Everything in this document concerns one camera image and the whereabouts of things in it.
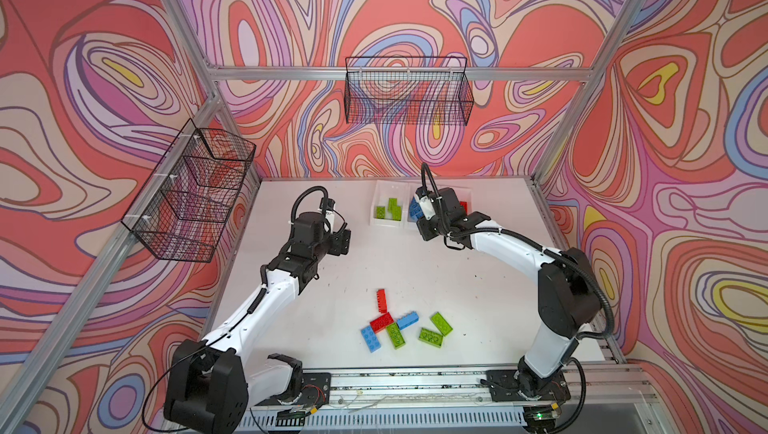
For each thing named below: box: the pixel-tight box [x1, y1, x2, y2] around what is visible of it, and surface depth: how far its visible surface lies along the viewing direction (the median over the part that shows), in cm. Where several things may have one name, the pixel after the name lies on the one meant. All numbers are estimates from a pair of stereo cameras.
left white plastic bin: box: [370, 180, 410, 227], surface depth 104 cm
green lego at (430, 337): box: [418, 327, 443, 348], surface depth 82 cm
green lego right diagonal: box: [430, 311, 453, 337], surface depth 86 cm
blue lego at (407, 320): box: [396, 311, 419, 331], surface depth 85 cm
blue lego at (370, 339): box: [360, 325, 382, 354], surface depth 82 cm
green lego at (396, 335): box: [386, 322, 406, 350], surface depth 83 cm
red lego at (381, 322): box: [369, 312, 395, 333], surface depth 86 cm
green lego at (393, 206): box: [388, 198, 401, 215], surface depth 112 cm
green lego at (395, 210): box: [388, 198, 403, 221], surface depth 110 cm
